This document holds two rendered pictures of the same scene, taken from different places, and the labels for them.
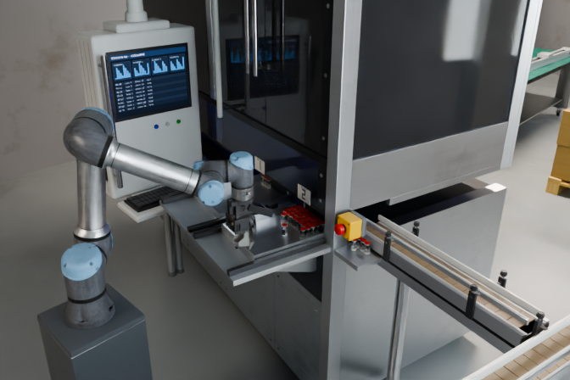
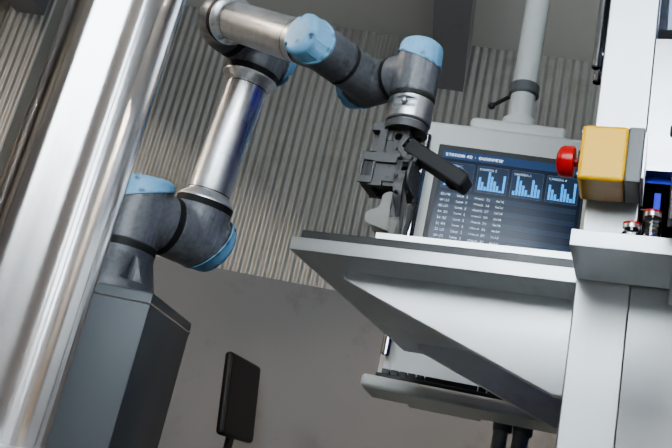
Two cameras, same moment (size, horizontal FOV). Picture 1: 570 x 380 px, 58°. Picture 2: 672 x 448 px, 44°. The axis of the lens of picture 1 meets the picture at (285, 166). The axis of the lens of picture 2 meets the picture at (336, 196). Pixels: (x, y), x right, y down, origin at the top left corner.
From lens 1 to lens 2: 174 cm
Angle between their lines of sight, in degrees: 68
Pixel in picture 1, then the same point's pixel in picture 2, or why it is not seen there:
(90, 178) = (224, 101)
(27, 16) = not seen: hidden behind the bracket
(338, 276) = (592, 373)
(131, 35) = (488, 130)
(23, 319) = not seen: outside the picture
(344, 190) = (627, 105)
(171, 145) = not seen: hidden behind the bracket
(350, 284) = (642, 432)
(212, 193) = (301, 26)
